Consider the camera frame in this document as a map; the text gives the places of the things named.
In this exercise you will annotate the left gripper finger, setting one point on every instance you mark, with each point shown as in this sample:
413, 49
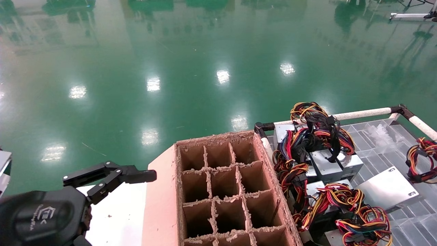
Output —
140, 176
81, 242

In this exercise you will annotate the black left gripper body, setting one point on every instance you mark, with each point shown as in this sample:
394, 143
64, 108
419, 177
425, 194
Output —
37, 218

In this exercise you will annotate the brown cardboard box with dividers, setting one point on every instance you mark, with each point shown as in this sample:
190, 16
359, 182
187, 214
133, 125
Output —
160, 205

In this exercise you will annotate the grey metal panel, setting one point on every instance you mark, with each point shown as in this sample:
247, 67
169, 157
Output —
4, 164

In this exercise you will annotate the short white cart pipe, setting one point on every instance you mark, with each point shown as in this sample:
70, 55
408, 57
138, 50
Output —
266, 147

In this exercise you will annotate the black pipe connector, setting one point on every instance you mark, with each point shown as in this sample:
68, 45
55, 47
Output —
401, 110
261, 128

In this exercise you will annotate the silver power supply with fan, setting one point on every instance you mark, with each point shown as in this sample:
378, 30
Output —
327, 164

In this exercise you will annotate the long white cart pipe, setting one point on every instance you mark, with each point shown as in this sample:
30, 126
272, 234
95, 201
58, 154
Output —
362, 113

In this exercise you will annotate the clear plastic bag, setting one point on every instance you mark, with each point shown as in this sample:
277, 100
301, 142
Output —
382, 136

